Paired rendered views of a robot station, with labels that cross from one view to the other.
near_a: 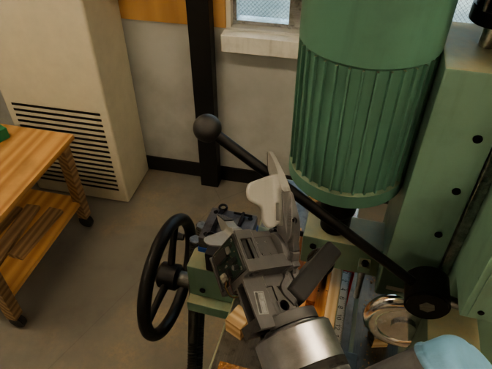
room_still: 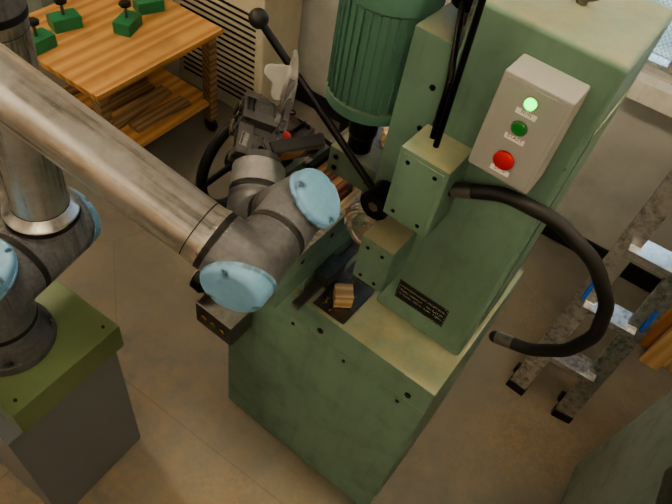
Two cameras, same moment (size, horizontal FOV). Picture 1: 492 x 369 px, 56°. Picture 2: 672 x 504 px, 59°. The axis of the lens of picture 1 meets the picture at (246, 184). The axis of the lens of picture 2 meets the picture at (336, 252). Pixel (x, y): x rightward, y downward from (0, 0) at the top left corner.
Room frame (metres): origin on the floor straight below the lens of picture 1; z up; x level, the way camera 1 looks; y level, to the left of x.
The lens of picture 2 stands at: (-0.41, -0.36, 1.89)
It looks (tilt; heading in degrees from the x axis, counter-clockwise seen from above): 50 degrees down; 12
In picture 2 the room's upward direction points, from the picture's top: 13 degrees clockwise
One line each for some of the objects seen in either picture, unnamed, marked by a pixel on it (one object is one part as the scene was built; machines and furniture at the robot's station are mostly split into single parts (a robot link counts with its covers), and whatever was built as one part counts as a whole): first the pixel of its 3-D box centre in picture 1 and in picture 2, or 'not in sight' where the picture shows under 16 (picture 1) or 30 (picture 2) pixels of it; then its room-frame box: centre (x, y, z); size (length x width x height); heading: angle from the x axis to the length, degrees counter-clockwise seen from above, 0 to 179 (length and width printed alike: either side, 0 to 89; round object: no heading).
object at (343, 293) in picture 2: not in sight; (343, 295); (0.36, -0.23, 0.82); 0.04 x 0.04 x 0.04; 24
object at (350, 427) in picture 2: not in sight; (350, 351); (0.52, -0.27, 0.36); 0.58 x 0.45 x 0.71; 74
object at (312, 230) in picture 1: (342, 245); (362, 168); (0.54, -0.17, 1.03); 0.14 x 0.07 x 0.09; 74
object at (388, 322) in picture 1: (403, 321); (370, 228); (0.40, -0.25, 1.02); 0.12 x 0.03 x 0.12; 74
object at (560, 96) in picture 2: not in sight; (524, 126); (0.33, -0.43, 1.40); 0.10 x 0.06 x 0.16; 74
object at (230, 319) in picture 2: not in sight; (223, 314); (0.34, 0.05, 0.58); 0.12 x 0.08 x 0.08; 74
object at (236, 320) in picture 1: (239, 322); not in sight; (0.46, 0.01, 0.92); 0.04 x 0.03 x 0.04; 143
